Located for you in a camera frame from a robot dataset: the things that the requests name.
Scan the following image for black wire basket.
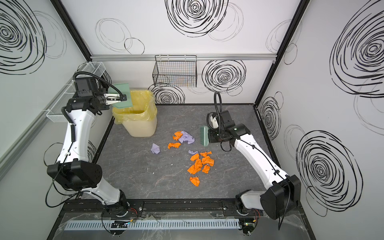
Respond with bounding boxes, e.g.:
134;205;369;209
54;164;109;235
152;55;198;88

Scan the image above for purple scrap far right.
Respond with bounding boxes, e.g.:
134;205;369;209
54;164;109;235
188;150;199;155

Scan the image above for cream trash bin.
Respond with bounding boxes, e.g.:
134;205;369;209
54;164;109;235
122;110;158;138

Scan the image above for orange scrap near back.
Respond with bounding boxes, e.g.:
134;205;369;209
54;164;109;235
202;165;211;174

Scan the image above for green plastic dustpan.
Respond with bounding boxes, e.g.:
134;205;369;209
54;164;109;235
108;83;135;110

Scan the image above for orange scrap lower right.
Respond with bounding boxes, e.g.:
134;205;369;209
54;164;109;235
188;159;203;175

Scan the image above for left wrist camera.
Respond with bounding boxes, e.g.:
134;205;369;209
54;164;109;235
104;93;127;105

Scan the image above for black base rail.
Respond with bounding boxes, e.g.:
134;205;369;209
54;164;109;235
61;197;304;217

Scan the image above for orange scrap front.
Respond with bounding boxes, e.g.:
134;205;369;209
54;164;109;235
200;152;212;158

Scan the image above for purple scrap pair back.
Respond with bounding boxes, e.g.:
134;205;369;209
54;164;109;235
178;131;195;145

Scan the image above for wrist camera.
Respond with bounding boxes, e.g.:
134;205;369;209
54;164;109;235
104;93;127;105
207;112;219;130

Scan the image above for white slotted cable duct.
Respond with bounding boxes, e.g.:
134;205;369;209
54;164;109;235
64;219;241;232

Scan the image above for white wire shelf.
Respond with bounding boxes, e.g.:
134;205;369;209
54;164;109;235
46;62;106;123

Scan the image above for orange scrap lower middle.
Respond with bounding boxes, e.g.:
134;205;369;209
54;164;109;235
202;156;215;167

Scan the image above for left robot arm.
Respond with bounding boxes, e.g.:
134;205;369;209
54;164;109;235
47;71;130;218

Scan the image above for orange scrap by dustpan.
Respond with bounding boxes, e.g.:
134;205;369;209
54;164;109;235
168;143;181;150

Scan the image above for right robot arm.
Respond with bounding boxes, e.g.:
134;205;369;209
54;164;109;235
200;92;301;227

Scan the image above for purple scrap small back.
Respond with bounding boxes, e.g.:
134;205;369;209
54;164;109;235
151;143;161;155

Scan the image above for green hand brush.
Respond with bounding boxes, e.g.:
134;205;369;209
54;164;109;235
200;126;210;147

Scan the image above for yellow bin liner bag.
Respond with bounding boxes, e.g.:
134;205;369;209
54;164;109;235
112;90;158;125

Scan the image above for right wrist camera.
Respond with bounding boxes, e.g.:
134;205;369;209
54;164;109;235
207;112;219;130

